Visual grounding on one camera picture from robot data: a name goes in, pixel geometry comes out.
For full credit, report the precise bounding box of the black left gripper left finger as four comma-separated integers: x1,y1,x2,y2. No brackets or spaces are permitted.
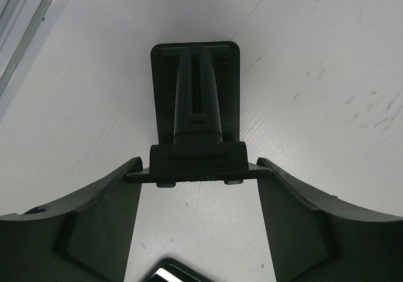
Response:
1,157,142,281

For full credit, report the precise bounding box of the aluminium frame rail left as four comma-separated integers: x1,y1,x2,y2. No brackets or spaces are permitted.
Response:
1,0,69,116

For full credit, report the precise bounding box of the black smartphone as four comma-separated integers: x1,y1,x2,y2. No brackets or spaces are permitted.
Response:
142,257,212,282

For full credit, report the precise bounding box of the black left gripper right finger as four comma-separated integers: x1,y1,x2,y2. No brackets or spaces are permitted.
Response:
258,158,402,281

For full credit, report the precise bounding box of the black folding phone stand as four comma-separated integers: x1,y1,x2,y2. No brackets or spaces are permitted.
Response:
127,41,272,188

